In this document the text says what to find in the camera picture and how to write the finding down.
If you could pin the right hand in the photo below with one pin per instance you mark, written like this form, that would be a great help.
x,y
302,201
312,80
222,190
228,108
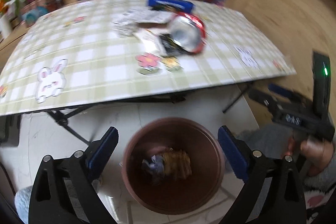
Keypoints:
x,y
319,153

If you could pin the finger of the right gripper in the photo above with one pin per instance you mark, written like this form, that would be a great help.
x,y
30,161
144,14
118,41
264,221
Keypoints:
x,y
265,99
286,93

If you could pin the red crushed can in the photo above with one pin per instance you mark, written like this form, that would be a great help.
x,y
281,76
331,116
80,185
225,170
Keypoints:
x,y
188,32

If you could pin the blue flat box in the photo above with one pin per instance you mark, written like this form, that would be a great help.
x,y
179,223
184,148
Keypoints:
x,y
171,5

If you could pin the white printed paper wrapper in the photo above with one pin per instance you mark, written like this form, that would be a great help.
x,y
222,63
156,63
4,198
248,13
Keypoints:
x,y
144,24

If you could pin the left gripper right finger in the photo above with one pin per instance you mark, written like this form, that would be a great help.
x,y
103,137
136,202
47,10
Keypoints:
x,y
284,203

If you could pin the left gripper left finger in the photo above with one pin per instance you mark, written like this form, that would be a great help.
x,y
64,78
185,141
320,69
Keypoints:
x,y
50,201

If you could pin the green plaid bunny tablecloth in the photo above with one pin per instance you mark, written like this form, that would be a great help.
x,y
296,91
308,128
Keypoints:
x,y
73,56

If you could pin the brown round trash bin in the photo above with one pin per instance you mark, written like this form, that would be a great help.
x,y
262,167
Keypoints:
x,y
173,166

